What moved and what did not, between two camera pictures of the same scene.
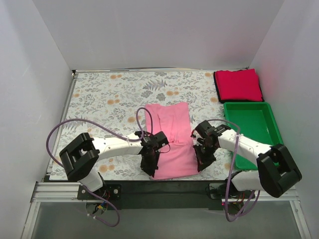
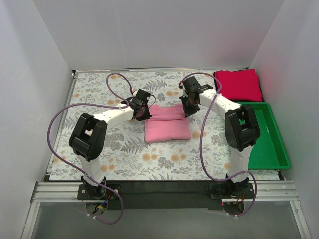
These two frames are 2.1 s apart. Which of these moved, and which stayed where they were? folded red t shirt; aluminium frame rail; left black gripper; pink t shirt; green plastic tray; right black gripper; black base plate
Moved: right black gripper; left black gripper; pink t shirt
Stayed: green plastic tray; aluminium frame rail; folded red t shirt; black base plate
